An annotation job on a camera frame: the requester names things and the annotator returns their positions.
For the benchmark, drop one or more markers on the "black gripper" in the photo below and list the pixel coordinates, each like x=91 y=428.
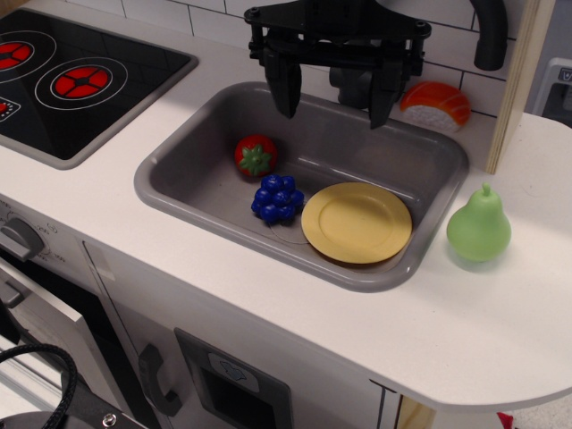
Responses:
x=359 y=35

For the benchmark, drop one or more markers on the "blue toy blueberries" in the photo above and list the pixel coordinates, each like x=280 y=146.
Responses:
x=277 y=199

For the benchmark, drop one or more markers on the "grey toy sink basin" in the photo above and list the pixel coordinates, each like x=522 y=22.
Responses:
x=193 y=176

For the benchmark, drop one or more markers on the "yellow toy plate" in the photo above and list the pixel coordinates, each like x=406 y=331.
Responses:
x=356 y=223

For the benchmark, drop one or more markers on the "dark grey toy faucet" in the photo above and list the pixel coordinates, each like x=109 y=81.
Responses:
x=464 y=55

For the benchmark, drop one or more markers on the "salmon sushi toy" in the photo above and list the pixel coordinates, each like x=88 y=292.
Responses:
x=437 y=105

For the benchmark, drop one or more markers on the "red toy strawberry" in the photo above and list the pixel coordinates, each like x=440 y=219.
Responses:
x=255 y=155

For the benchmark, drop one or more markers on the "wooden side panel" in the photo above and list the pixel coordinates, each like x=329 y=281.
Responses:
x=531 y=34

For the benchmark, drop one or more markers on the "green toy pear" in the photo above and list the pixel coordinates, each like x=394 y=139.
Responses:
x=480 y=231

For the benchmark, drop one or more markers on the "grey appliance in background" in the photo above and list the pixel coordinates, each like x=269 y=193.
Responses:
x=553 y=99

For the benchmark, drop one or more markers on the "black toy stovetop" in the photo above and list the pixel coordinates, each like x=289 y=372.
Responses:
x=66 y=89

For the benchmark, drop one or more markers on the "grey ice dispenser panel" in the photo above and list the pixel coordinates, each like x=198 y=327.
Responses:
x=233 y=390

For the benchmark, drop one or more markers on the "grey oven knob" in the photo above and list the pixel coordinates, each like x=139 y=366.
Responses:
x=20 y=240

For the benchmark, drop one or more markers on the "white oven door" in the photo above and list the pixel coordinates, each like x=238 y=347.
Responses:
x=47 y=319

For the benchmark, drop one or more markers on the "grey cabinet door handle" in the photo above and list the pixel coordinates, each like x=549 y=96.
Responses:
x=150 y=363

